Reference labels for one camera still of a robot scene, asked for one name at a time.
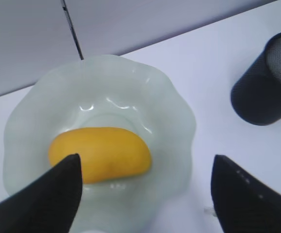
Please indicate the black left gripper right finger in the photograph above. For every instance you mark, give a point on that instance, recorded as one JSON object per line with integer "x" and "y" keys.
{"x": 242, "y": 203}

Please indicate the pale green wavy glass plate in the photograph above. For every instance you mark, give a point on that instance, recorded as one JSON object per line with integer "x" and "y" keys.
{"x": 105, "y": 91}

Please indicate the black mesh pen holder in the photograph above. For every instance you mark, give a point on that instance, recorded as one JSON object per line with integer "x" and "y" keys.
{"x": 256, "y": 96}

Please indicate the yellow mango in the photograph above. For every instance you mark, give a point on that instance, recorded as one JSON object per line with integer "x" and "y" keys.
{"x": 106, "y": 153}

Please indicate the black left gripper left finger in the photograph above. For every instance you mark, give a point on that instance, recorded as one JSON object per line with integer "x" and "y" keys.
{"x": 49, "y": 204}

